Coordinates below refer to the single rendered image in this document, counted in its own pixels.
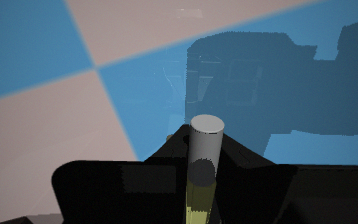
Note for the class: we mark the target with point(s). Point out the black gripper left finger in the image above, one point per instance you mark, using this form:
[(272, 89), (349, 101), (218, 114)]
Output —
[(156, 185)]

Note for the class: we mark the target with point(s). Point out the grey cylinder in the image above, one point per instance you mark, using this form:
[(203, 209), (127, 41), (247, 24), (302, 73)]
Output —
[(205, 139)]

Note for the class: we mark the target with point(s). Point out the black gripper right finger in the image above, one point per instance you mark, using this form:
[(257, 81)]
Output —
[(251, 189)]

